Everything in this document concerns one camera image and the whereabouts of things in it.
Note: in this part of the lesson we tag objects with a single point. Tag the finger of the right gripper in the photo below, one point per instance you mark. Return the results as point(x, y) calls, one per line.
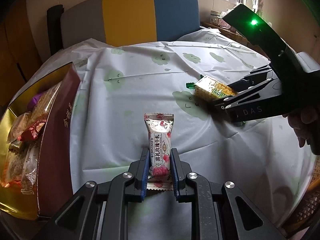
point(240, 85)
point(218, 107)

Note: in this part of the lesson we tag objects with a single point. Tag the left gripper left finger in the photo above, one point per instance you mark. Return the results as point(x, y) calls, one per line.
point(101, 209)

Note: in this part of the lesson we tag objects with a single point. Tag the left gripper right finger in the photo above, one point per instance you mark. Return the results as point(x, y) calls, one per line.
point(218, 211)

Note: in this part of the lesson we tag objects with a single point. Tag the green yellow cracker pack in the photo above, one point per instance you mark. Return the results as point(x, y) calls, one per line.
point(208, 89)

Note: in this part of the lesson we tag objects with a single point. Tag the floral white candy bar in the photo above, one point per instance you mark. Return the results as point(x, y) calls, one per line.
point(159, 126)

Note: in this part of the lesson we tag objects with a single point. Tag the red candy wrapper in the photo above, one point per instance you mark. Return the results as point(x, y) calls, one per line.
point(32, 132)

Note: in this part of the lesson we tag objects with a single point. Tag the purple snack packet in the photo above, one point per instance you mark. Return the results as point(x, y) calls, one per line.
point(34, 100)

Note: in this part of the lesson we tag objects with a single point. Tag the large orange snack bag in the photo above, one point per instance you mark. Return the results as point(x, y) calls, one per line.
point(12, 173)

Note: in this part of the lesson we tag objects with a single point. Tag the white Ba Zhen cake packet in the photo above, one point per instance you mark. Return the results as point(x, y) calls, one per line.
point(28, 157)

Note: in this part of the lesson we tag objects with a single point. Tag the long gold snack box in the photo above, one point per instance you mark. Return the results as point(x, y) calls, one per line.
point(16, 146)

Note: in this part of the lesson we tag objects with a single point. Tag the brown bread packet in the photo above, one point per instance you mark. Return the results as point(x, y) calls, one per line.
point(18, 127)

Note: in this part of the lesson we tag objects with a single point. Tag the yellow puffed rice cake pack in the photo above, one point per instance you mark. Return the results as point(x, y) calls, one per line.
point(43, 106)

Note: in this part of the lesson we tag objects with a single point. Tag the person right hand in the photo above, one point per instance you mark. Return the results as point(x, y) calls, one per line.
point(306, 127)

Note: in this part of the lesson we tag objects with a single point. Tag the gold and maroon gift box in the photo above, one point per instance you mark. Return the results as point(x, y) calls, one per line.
point(53, 183)

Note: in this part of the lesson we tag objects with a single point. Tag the tissue box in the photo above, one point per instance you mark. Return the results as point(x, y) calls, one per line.
point(216, 18)

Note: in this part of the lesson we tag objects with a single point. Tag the white cloud-print tablecloth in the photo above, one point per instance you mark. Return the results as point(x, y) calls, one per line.
point(117, 86)

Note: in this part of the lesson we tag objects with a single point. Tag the grey yellow blue chair back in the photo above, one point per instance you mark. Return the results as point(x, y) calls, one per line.
point(127, 22)

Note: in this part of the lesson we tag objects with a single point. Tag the black post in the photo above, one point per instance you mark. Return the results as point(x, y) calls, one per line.
point(54, 28)

